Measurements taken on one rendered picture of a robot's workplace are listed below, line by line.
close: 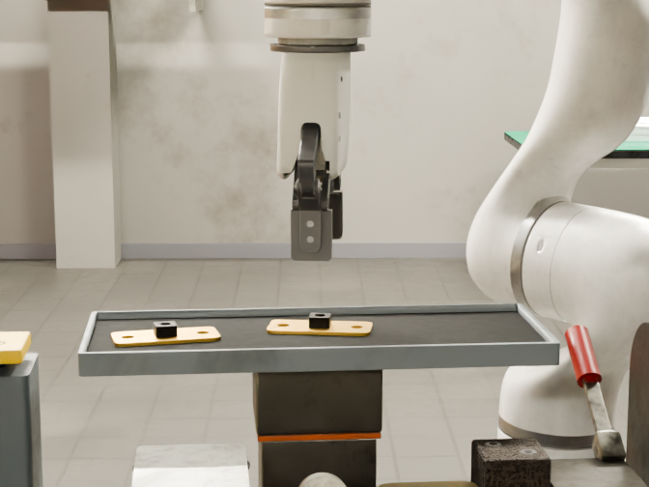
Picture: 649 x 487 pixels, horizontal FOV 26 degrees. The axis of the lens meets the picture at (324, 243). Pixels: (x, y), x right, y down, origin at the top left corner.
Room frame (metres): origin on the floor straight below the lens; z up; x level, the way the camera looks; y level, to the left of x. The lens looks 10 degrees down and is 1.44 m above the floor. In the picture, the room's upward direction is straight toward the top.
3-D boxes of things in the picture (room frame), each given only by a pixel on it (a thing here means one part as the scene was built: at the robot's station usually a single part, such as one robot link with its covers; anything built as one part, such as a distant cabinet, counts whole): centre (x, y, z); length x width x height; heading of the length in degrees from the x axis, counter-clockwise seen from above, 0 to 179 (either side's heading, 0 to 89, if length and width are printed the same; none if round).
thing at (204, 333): (1.09, 0.13, 1.17); 0.08 x 0.04 x 0.01; 104
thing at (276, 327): (1.12, 0.00, 1.17); 0.08 x 0.04 x 0.01; 84
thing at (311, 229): (1.06, 0.01, 1.26); 0.03 x 0.03 x 0.07; 84
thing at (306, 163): (1.07, 0.01, 1.31); 0.08 x 0.01 x 0.06; 174
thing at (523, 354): (1.10, 0.01, 1.16); 0.37 x 0.14 x 0.02; 95
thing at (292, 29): (1.12, 0.01, 1.41); 0.09 x 0.08 x 0.03; 174
